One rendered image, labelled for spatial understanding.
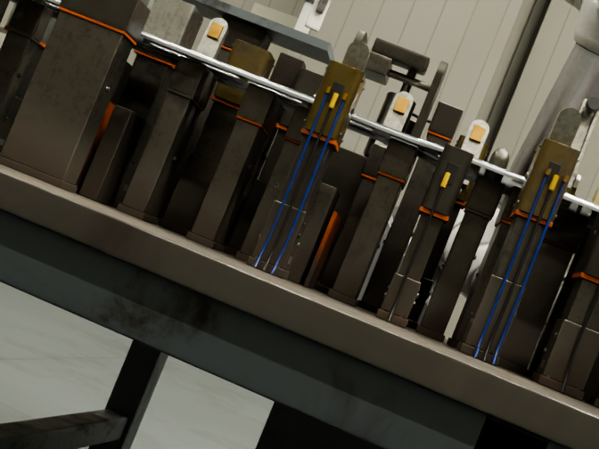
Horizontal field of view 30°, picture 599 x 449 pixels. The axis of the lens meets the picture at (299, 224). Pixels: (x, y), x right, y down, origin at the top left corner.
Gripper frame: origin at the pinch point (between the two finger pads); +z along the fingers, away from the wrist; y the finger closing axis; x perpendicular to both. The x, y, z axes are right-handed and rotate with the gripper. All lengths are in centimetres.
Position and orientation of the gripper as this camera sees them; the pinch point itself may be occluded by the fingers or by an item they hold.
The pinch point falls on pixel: (308, 22)
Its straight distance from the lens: 233.5
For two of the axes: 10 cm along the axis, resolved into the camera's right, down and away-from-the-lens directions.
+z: -3.8, 9.3, -0.4
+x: 9.0, 3.7, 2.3
